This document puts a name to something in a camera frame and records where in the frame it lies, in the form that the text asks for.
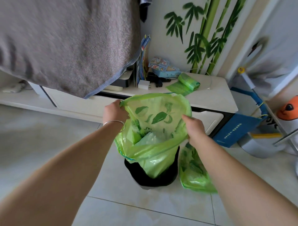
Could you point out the person's left hand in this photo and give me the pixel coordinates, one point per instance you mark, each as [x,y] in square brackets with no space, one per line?
[114,112]

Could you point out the person's right hand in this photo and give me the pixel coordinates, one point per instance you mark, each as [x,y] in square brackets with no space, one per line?
[195,128]

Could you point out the person's right thumb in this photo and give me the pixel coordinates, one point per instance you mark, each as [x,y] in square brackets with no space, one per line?
[187,119]

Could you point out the person's left fingers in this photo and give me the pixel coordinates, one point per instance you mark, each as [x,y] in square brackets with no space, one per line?
[122,107]

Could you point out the green leaf-print trash bag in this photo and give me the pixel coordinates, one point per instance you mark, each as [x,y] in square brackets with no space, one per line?
[153,130]

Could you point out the person's right forearm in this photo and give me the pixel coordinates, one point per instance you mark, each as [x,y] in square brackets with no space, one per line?
[242,184]

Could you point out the person's left forearm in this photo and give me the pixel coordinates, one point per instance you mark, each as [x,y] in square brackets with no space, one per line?
[55,172]

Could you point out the black set-top box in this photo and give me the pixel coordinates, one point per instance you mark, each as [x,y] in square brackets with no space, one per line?
[122,82]

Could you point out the white low cabinet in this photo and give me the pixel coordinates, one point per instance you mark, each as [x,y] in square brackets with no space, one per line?
[209,97]

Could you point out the white power adapter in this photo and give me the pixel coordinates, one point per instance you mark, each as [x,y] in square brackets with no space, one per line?
[143,84]

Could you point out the roll of green trash bags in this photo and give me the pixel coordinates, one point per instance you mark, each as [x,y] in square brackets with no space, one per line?
[184,85]

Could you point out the black power adapter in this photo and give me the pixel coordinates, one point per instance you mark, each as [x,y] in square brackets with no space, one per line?
[158,82]

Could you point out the light blue box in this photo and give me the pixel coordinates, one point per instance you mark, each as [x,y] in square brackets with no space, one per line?
[168,71]

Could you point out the colourful upright booklets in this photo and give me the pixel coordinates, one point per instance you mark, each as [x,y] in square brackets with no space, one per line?
[143,60]

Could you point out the blue book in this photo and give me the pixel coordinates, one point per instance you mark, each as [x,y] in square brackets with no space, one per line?
[237,130]

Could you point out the full green trash bag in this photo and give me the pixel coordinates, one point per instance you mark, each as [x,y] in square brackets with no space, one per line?
[194,171]

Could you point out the colourful card box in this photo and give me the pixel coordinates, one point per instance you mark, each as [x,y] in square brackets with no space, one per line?
[158,62]

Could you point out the black trash bin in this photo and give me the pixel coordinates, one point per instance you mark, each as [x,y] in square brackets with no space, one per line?
[152,174]

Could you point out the white roll with yellow cap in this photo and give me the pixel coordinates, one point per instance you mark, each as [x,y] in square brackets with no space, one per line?
[246,78]

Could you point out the grey fleece blanket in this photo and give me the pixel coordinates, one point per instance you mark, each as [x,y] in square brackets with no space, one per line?
[67,44]

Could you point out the orange and white plush toy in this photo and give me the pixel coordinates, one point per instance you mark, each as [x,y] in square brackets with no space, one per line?
[288,114]

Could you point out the blue metal frame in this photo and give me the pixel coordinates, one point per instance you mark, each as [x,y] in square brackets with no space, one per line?
[251,95]

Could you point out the bamboo wall decal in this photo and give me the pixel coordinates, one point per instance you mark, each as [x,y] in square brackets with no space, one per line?
[207,35]

